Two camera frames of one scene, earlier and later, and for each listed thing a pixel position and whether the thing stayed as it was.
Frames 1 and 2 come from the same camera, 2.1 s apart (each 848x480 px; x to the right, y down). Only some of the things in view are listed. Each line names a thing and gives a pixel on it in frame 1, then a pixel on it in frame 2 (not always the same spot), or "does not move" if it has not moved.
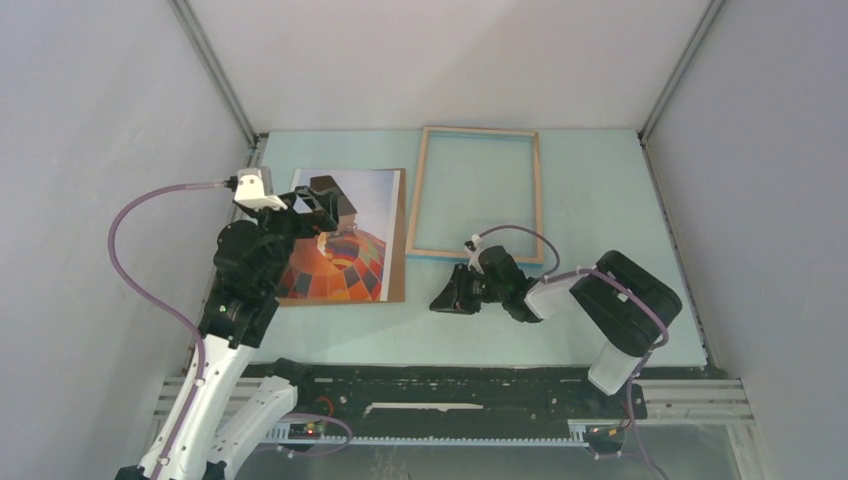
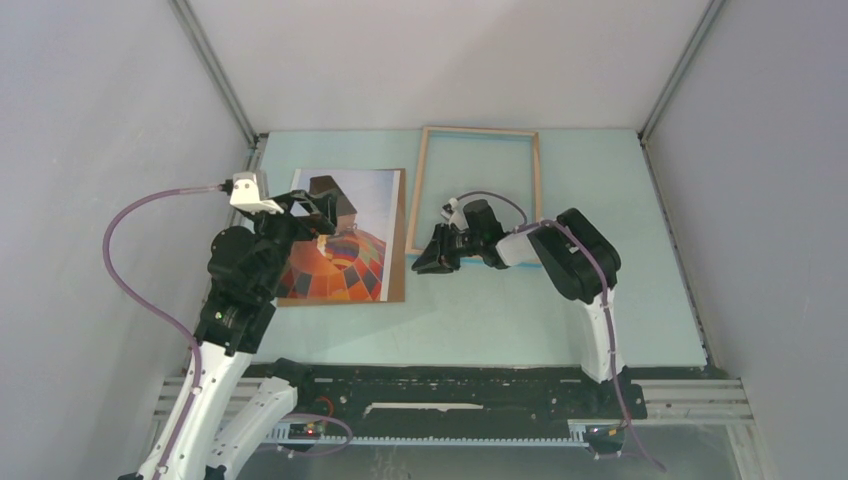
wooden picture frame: [418, 182] does not move
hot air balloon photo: [348, 265] does not move
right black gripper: [455, 295] to [438, 250]
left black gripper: [307, 223] does not move
